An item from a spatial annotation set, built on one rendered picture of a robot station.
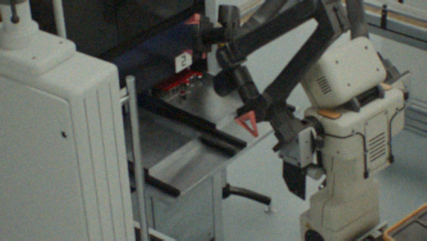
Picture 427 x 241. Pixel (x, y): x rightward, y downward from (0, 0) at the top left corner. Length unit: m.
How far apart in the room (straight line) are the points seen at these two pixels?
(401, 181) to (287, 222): 0.64
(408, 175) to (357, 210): 1.63
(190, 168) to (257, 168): 1.52
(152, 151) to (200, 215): 0.76
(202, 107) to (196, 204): 0.56
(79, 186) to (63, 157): 0.09
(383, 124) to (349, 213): 0.33
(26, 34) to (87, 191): 0.41
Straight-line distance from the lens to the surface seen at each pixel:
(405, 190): 4.33
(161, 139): 3.07
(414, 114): 3.92
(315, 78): 2.54
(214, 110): 3.21
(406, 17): 3.79
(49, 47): 2.21
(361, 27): 2.82
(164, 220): 3.52
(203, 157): 2.97
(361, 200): 2.81
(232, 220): 4.09
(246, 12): 3.72
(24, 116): 2.23
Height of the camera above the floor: 2.59
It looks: 33 degrees down
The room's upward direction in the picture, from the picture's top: 2 degrees counter-clockwise
